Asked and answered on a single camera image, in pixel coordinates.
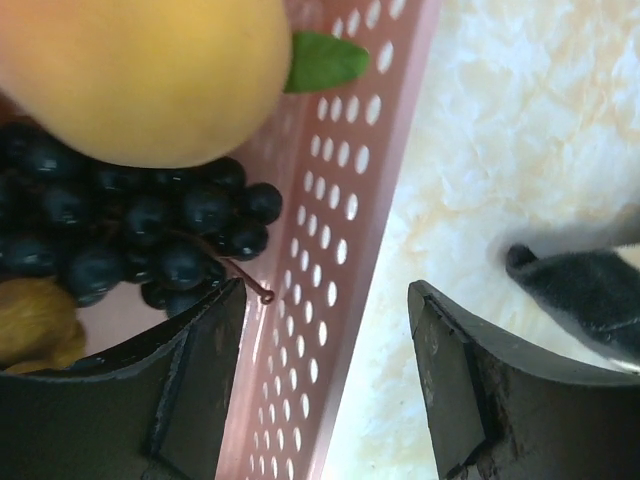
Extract orange fruit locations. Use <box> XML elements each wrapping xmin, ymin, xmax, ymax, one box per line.
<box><xmin>1</xmin><ymin>1</ymin><xmax>292</xmax><ymax>168</ymax></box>

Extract black pillow cream flowers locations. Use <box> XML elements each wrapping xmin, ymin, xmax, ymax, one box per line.
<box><xmin>505</xmin><ymin>244</ymin><xmax>639</xmax><ymax>374</ymax></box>

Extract pink plastic basket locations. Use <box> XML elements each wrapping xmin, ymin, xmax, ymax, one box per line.
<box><xmin>74</xmin><ymin>0</ymin><xmax>444</xmax><ymax>480</ymax></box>

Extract brown longan bunch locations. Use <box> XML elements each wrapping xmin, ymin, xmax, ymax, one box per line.
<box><xmin>1</xmin><ymin>278</ymin><xmax>87</xmax><ymax>374</ymax></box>

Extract dark grape bunch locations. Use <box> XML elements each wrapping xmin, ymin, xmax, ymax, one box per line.
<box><xmin>1</xmin><ymin>122</ymin><xmax>283</xmax><ymax>316</ymax></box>

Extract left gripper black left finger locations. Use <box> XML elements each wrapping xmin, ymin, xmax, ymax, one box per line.
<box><xmin>1</xmin><ymin>279</ymin><xmax>247</xmax><ymax>479</ymax></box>

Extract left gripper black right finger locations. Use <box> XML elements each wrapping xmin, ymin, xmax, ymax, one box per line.
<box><xmin>407</xmin><ymin>280</ymin><xmax>639</xmax><ymax>479</ymax></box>

